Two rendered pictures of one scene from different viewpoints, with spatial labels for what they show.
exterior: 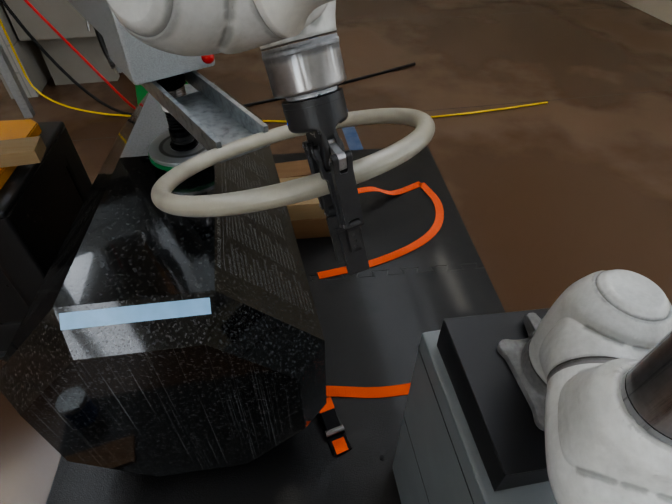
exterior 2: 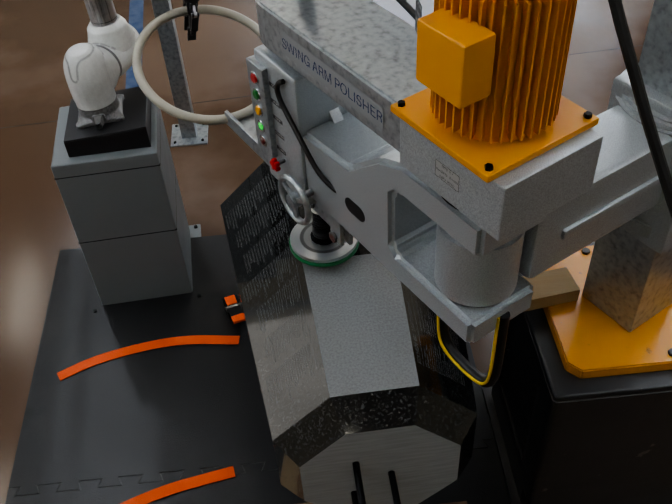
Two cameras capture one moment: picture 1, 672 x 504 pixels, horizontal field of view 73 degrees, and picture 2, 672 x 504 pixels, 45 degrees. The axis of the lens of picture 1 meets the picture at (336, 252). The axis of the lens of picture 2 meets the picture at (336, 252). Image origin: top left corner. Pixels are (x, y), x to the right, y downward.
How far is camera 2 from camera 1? 328 cm
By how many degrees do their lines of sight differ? 91
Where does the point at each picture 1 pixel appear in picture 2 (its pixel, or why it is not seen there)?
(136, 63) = not seen: hidden behind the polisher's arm
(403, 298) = (133, 439)
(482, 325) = (125, 126)
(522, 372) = (119, 105)
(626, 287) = (81, 49)
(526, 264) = not seen: outside the picture
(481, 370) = (137, 110)
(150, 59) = not seen: hidden behind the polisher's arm
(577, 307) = (101, 55)
